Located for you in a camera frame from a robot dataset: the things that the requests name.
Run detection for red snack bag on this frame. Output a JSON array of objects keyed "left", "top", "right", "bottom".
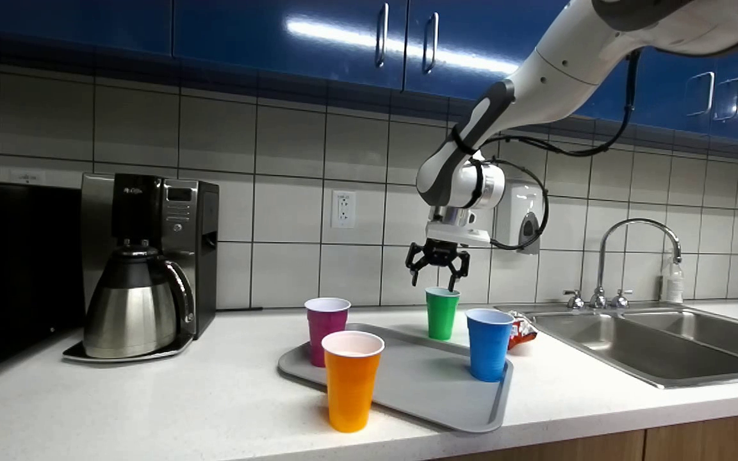
[{"left": 505, "top": 307, "right": 541, "bottom": 353}]

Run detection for blue plastic cup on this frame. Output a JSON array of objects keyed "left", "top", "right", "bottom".
[{"left": 464, "top": 307, "right": 517, "bottom": 385}]

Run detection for clear soap bottle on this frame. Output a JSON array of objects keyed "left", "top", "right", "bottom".
[{"left": 658, "top": 253, "right": 687, "bottom": 307}]

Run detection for orange plastic cup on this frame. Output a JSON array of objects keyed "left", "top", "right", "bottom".
[{"left": 320, "top": 327, "right": 387, "bottom": 436}]

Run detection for chrome gooseneck faucet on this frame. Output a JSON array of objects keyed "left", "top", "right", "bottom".
[{"left": 591, "top": 216, "right": 687, "bottom": 313}]

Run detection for white wall outlet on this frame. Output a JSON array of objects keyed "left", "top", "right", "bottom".
[{"left": 330, "top": 188, "right": 359, "bottom": 230}]

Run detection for wooden lower cabinet front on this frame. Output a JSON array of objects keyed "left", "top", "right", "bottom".
[{"left": 440, "top": 407, "right": 738, "bottom": 461}]

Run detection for stainless steel coffee carafe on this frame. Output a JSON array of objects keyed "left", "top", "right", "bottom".
[{"left": 81, "top": 249, "right": 197, "bottom": 358}]

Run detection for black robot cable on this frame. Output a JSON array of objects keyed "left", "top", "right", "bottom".
[{"left": 449, "top": 49, "right": 644, "bottom": 253}]

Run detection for grey plastic tray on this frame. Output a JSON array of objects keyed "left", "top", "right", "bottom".
[{"left": 277, "top": 319, "right": 514, "bottom": 436}]

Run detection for black coffee maker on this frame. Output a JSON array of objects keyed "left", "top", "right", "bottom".
[{"left": 61, "top": 172, "right": 221, "bottom": 366}]

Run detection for green plastic cup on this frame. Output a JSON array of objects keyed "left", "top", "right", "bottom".
[{"left": 422, "top": 287, "right": 460, "bottom": 343}]

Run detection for black microwave oven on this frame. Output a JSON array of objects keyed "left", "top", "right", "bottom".
[{"left": 0, "top": 177, "right": 88, "bottom": 381}]

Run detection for magenta plastic cup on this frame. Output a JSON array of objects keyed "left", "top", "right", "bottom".
[{"left": 303, "top": 294, "right": 353, "bottom": 368}]

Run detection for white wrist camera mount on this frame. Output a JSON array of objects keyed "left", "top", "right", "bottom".
[{"left": 422, "top": 204, "right": 498, "bottom": 250}]

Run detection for white wall soap dispenser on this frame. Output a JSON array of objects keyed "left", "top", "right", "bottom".
[{"left": 491, "top": 179, "right": 545, "bottom": 257}]

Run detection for stainless steel double sink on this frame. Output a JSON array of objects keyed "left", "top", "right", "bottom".
[{"left": 528, "top": 303, "right": 738, "bottom": 392}]

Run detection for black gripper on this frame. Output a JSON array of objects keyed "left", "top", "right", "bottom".
[{"left": 402, "top": 238, "right": 475, "bottom": 294}]

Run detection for silver cabinet door handle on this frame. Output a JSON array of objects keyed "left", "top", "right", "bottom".
[
  {"left": 373, "top": 0, "right": 391, "bottom": 72},
  {"left": 419, "top": 7, "right": 440, "bottom": 77},
  {"left": 687, "top": 70, "right": 717, "bottom": 118},
  {"left": 717, "top": 75, "right": 738, "bottom": 124}
]

